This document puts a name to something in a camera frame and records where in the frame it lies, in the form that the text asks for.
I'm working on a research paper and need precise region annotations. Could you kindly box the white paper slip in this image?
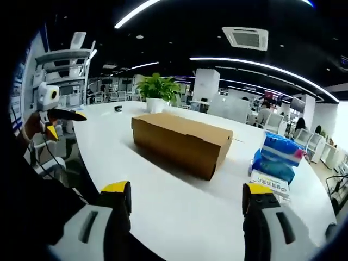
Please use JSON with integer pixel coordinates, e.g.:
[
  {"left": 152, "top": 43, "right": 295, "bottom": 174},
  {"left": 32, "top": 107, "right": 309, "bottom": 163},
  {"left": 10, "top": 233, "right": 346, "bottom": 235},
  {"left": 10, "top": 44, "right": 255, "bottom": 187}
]
[{"left": 247, "top": 171, "right": 291, "bottom": 202}]

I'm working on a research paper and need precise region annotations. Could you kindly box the ceiling light strip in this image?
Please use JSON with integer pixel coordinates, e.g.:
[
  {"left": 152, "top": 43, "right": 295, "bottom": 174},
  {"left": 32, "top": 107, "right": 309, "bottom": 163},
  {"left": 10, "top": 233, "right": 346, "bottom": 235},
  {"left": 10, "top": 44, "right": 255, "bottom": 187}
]
[
  {"left": 114, "top": 0, "right": 161, "bottom": 29},
  {"left": 189, "top": 56, "right": 340, "bottom": 103}
]

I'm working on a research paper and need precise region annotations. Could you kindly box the wall screen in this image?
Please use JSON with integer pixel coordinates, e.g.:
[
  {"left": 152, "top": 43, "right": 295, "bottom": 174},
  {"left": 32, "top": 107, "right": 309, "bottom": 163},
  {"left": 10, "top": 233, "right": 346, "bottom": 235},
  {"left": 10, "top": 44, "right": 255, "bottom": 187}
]
[
  {"left": 290, "top": 97, "right": 307, "bottom": 111},
  {"left": 264, "top": 91, "right": 284, "bottom": 103}
]

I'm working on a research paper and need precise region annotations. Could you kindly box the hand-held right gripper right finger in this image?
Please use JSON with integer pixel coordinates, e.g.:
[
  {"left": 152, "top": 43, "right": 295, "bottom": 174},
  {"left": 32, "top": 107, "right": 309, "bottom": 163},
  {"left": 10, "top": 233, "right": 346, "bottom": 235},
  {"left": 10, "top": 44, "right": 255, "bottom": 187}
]
[{"left": 241, "top": 182, "right": 314, "bottom": 261}]

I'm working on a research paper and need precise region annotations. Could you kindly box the grey storage shelf unit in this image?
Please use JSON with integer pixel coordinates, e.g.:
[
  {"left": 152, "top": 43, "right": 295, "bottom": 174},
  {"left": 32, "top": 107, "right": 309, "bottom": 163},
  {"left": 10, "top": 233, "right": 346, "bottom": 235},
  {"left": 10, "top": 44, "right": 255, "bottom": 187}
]
[{"left": 29, "top": 32, "right": 97, "bottom": 109}]

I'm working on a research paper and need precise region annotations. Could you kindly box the white office chair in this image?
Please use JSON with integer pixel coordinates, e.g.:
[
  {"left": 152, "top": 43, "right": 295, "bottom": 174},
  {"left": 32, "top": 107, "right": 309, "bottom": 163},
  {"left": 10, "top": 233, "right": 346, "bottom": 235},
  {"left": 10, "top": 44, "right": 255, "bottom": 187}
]
[
  {"left": 309, "top": 132, "right": 326, "bottom": 164},
  {"left": 268, "top": 113, "right": 285, "bottom": 134},
  {"left": 29, "top": 141, "right": 74, "bottom": 180},
  {"left": 297, "top": 128, "right": 313, "bottom": 149}
]

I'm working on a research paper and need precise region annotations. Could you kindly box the light blue soft tissue pack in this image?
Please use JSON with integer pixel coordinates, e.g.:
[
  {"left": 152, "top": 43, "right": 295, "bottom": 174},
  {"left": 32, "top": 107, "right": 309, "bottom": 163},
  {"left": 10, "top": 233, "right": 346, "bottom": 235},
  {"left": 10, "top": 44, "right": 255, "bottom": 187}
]
[{"left": 248, "top": 157, "right": 296, "bottom": 183}]

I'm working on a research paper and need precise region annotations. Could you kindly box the brown cardboard shoe box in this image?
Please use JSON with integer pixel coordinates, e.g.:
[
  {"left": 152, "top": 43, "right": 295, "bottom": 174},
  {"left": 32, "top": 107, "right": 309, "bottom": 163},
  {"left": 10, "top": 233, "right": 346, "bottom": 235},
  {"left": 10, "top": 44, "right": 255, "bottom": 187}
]
[{"left": 131, "top": 113, "right": 234, "bottom": 182}]

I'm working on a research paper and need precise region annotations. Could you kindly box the ceiling air conditioner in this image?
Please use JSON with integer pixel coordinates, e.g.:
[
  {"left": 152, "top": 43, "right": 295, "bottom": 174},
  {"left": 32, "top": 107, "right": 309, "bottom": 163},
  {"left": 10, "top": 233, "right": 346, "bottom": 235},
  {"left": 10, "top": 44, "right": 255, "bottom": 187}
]
[{"left": 222, "top": 26, "right": 269, "bottom": 52}]

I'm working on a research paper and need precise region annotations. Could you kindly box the black cable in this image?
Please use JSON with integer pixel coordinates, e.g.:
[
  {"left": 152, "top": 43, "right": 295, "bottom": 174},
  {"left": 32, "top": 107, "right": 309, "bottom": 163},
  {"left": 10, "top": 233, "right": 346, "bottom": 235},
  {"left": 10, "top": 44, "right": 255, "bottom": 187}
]
[{"left": 40, "top": 130, "right": 57, "bottom": 164}]

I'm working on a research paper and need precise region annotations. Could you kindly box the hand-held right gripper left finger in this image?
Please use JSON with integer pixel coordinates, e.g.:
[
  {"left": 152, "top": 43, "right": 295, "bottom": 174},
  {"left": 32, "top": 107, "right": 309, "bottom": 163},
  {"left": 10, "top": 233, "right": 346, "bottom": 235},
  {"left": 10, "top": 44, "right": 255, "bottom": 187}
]
[{"left": 47, "top": 181, "right": 132, "bottom": 247}]

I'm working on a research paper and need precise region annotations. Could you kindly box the green potted plant white pot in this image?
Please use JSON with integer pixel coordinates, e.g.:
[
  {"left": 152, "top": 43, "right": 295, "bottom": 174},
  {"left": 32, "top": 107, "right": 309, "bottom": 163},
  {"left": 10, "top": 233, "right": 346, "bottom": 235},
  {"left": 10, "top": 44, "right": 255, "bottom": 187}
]
[{"left": 135, "top": 72, "right": 182, "bottom": 114}]

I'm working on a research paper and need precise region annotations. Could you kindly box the person's left hand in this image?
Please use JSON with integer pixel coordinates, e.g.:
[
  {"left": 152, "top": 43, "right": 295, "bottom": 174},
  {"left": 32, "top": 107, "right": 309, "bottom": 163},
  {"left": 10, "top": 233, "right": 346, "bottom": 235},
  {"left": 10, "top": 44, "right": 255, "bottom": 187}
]
[{"left": 23, "top": 111, "right": 47, "bottom": 142}]

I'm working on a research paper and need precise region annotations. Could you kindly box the black wire frame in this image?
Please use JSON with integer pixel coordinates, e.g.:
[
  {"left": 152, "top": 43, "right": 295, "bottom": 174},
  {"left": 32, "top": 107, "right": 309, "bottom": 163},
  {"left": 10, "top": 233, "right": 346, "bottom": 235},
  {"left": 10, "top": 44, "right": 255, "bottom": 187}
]
[{"left": 325, "top": 173, "right": 348, "bottom": 215}]

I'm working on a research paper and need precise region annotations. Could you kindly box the white frosted partition panel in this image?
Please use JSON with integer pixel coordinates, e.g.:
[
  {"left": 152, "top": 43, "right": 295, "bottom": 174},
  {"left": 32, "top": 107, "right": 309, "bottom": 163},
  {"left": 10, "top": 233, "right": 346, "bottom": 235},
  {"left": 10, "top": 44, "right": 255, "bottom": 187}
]
[{"left": 209, "top": 94, "right": 250, "bottom": 123}]

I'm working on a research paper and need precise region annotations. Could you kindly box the blue white wall poster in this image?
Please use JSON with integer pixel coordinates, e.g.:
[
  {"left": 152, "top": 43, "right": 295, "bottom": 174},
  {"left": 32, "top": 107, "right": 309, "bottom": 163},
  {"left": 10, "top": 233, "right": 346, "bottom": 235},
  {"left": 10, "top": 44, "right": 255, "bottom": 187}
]
[{"left": 10, "top": 64, "right": 29, "bottom": 131}]

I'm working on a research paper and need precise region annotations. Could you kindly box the blue soft tissue pack pink flower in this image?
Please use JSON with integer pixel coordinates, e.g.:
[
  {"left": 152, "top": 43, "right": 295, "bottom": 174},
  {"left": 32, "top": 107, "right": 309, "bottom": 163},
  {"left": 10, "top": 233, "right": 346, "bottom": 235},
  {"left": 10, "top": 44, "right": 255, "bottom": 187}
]
[{"left": 260, "top": 130, "right": 306, "bottom": 167}]

